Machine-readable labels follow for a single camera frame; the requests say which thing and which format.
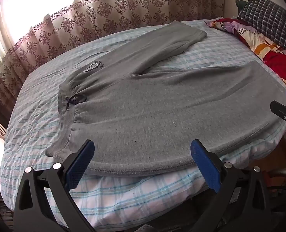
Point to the metal tube frame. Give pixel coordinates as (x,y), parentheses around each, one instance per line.
(282,174)

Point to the dark plaid pillow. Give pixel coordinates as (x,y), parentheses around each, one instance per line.
(266,19)

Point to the colourful printed blanket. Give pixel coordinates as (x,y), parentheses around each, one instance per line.
(266,46)

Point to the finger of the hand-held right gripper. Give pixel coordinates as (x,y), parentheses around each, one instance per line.
(282,110)

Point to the grey pants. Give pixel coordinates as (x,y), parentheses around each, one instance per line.
(157,111)

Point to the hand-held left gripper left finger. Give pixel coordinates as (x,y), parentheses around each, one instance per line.
(81,164)

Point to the bed with plaid sheet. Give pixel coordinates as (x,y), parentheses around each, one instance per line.
(114,198)

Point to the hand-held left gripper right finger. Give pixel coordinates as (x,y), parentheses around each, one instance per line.
(204,164)

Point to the brown patterned curtain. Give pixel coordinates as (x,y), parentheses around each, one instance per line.
(85,21)

